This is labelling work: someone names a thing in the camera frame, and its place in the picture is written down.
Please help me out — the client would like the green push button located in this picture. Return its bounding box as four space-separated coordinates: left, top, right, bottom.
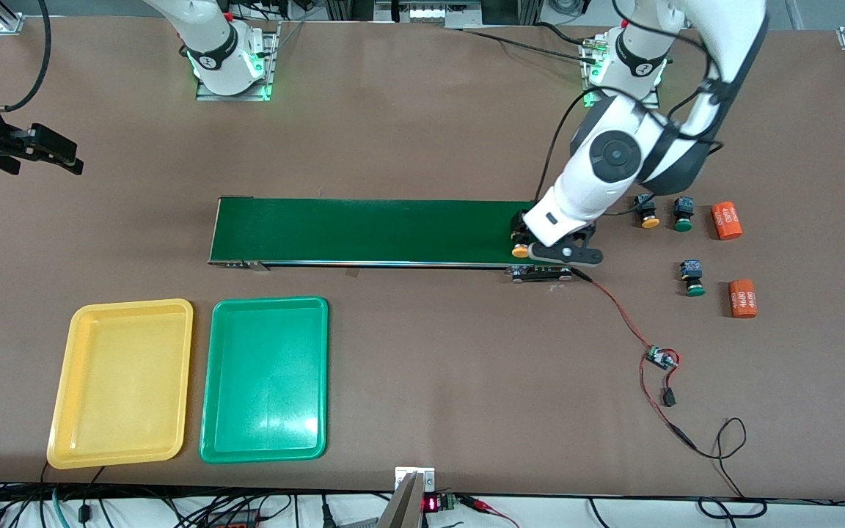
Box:
670 196 695 233
679 259 707 298

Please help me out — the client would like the green conveyor belt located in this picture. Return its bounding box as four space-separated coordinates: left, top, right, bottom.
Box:
208 196 574 285

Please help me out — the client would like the small black circuit board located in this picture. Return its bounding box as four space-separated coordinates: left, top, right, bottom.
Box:
646 345 680 372

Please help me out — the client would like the grey lit control box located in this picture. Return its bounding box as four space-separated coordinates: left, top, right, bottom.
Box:
373 0 483 29

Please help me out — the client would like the yellow plastic tray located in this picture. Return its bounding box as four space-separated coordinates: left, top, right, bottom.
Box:
46 298 194 470

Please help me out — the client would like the red test lead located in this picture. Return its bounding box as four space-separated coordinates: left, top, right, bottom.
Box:
458 495 520 528

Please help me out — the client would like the green plastic tray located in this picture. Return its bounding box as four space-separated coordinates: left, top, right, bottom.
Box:
199 296 329 464

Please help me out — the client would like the red and black wire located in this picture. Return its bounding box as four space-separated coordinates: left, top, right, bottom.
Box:
571 268 698 452

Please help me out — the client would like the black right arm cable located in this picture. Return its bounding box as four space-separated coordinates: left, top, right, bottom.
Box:
0 0 53 112

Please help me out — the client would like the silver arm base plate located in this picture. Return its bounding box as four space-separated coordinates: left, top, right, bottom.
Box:
195 22 280 102
582 37 662 109

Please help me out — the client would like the black base power cable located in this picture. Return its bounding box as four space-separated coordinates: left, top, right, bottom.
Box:
459 22 599 63

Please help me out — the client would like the grey metal camera mast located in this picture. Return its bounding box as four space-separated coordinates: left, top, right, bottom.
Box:
376 466 437 528

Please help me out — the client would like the thin black cable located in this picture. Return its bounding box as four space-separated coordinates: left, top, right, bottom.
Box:
690 417 768 518

